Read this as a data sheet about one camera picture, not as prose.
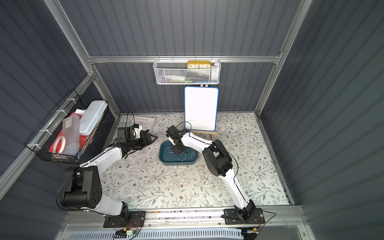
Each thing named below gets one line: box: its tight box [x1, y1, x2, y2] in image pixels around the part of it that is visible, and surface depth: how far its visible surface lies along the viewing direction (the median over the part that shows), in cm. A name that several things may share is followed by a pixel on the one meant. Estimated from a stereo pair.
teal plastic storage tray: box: [159, 140, 199, 166], surface depth 96 cm
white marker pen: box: [169, 79, 193, 83], surface depth 91 cm
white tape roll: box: [52, 135, 66, 154], surface depth 65 cm
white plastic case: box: [79, 100, 108, 136], surface depth 75 cm
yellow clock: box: [186, 60, 212, 69], surface depth 90 cm
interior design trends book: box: [134, 116, 156, 134], surface depth 114 cm
